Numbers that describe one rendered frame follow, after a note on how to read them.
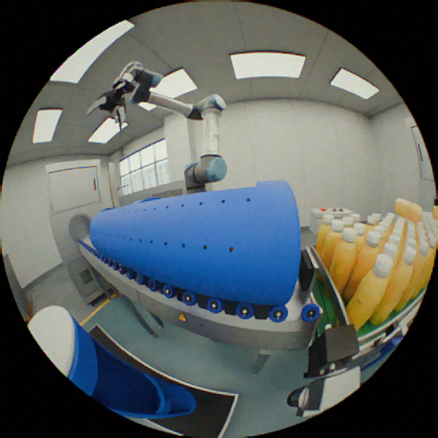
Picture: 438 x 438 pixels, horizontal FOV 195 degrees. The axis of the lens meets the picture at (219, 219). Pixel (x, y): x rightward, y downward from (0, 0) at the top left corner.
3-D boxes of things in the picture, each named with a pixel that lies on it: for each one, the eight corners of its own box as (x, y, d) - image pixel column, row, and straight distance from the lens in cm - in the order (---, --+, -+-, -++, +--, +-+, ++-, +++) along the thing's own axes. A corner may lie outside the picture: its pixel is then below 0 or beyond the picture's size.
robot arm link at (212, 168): (209, 185, 75) (209, 108, 99) (229, 182, 66) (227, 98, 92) (192, 183, 67) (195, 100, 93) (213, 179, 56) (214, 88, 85)
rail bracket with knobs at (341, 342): (305, 342, 38) (321, 321, 29) (332, 338, 40) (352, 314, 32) (303, 380, 35) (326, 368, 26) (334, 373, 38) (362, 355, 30)
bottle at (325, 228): (328, 262, 64) (335, 218, 56) (328, 272, 58) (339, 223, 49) (312, 260, 63) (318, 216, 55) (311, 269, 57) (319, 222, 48)
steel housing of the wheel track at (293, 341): (101, 256, 216) (93, 233, 209) (289, 311, 76) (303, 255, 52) (85, 265, 212) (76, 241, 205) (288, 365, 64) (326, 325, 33)
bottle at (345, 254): (342, 300, 49) (365, 242, 39) (322, 298, 47) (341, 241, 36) (340, 284, 54) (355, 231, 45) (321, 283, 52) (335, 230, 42)
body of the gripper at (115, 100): (110, 116, 63) (120, 95, 71) (122, 107, 57) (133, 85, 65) (96, 109, 62) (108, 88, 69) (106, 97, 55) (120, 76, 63)
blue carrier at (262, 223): (133, 247, 97) (126, 206, 94) (279, 265, 51) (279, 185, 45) (96, 262, 88) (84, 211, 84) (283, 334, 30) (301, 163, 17)
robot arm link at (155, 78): (155, 87, 81) (136, 80, 81) (166, 73, 74) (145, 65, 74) (150, 96, 76) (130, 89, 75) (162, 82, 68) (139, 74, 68)
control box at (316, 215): (308, 228, 70) (309, 208, 67) (342, 227, 78) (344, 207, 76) (315, 236, 61) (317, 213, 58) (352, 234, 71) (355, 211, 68)
